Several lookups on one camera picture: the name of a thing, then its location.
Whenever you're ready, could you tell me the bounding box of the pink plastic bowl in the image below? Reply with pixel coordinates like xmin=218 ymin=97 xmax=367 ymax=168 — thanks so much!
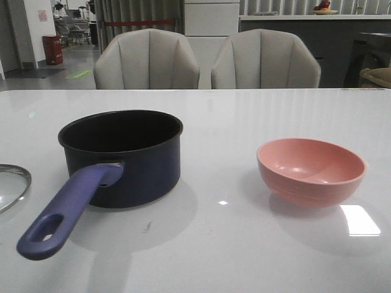
xmin=257 ymin=138 xmax=367 ymax=208

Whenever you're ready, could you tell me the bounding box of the glass lid purple knob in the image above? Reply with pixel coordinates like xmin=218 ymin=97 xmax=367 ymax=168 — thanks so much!
xmin=1 ymin=164 xmax=32 ymax=214

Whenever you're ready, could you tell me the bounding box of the left grey upholstered chair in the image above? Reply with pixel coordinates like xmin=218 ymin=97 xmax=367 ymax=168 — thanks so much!
xmin=93 ymin=29 xmax=200 ymax=90

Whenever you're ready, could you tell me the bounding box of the grey upholstered chair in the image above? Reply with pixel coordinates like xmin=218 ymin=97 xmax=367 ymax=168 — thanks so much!
xmin=211 ymin=29 xmax=321 ymax=89
xmin=93 ymin=29 xmax=200 ymax=90

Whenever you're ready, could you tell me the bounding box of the right grey upholstered chair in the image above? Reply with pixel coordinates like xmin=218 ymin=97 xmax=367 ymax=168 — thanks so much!
xmin=211 ymin=29 xmax=321 ymax=89

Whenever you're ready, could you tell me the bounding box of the white cabinet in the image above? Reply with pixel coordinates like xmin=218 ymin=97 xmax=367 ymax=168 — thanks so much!
xmin=184 ymin=1 xmax=240 ymax=89

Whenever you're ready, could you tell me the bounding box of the red barrier belt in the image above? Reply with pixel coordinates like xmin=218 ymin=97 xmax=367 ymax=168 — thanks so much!
xmin=104 ymin=19 xmax=177 ymax=27

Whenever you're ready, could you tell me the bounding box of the red trash bin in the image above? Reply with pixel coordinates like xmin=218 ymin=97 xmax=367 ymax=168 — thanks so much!
xmin=42 ymin=35 xmax=64 ymax=65

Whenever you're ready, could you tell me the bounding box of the dark grey counter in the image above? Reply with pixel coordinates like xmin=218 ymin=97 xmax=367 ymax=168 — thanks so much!
xmin=239 ymin=15 xmax=390 ymax=88

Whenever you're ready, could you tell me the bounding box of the fruit plate on counter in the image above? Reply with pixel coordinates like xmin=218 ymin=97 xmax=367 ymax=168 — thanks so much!
xmin=309 ymin=0 xmax=338 ymax=15

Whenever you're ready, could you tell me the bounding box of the olive cushion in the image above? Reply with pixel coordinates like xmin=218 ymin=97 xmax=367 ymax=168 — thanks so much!
xmin=360 ymin=67 xmax=391 ymax=89

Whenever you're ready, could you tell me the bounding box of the dark blue saucepan purple handle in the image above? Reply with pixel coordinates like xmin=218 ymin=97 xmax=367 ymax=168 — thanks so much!
xmin=16 ymin=109 xmax=183 ymax=261

